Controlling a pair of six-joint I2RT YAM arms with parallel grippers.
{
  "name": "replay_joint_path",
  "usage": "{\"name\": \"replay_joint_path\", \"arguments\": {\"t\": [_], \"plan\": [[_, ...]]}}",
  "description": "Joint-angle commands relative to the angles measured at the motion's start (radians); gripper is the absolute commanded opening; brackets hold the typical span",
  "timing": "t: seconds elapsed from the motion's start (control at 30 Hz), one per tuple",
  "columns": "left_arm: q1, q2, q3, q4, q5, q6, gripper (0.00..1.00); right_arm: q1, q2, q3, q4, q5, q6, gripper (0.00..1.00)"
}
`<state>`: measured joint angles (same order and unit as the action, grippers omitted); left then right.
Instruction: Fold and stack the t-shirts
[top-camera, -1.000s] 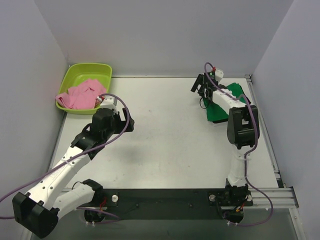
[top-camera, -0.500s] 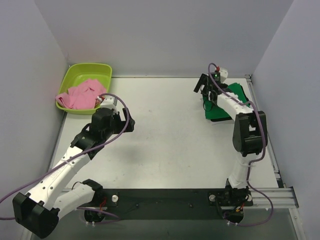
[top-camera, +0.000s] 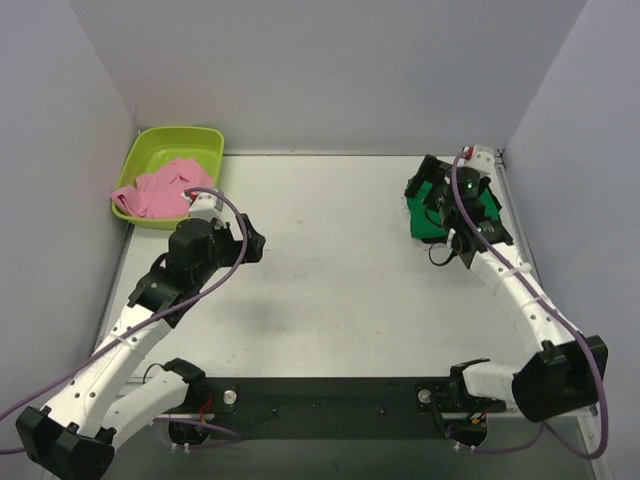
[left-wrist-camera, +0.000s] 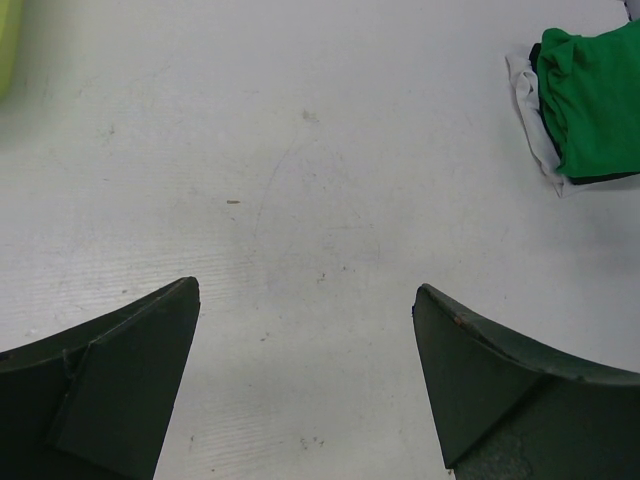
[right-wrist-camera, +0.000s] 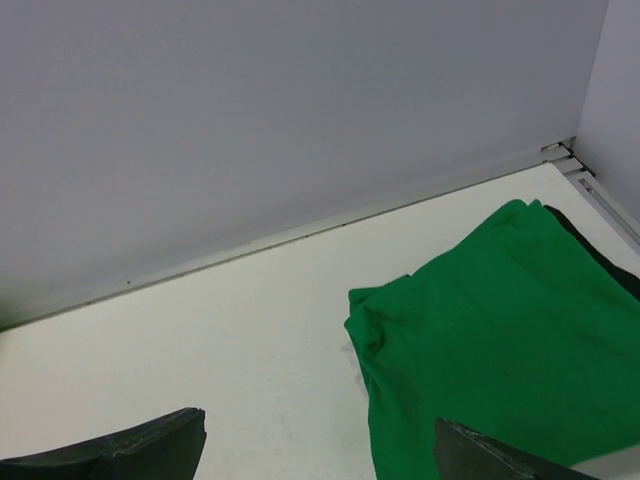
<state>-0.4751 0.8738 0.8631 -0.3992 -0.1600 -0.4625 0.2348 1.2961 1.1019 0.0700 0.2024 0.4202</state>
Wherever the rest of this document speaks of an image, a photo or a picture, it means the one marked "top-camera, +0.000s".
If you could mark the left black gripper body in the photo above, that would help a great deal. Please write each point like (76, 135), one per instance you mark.
(240, 241)

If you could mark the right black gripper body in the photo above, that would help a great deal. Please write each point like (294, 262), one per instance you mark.
(431, 176)

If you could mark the black t shirt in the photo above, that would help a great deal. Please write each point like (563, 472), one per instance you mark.
(488, 199)

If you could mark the green t shirt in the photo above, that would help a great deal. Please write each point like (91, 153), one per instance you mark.
(424, 225)

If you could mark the green plastic basin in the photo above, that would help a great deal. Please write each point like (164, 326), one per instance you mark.
(157, 147)

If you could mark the white t shirt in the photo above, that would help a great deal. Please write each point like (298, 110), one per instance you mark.
(404, 215)

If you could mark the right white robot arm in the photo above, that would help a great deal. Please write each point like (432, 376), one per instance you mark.
(563, 369)

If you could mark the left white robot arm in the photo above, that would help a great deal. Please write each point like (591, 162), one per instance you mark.
(77, 432)

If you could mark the pink t shirt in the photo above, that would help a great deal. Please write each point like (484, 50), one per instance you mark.
(160, 194)

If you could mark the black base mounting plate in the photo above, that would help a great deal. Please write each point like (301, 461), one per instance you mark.
(348, 408)

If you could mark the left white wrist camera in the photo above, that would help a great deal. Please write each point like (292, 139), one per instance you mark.
(203, 206)

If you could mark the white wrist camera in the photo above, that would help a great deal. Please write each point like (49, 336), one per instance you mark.
(203, 206)
(479, 157)

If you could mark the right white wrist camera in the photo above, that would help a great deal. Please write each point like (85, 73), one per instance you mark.
(479, 157)

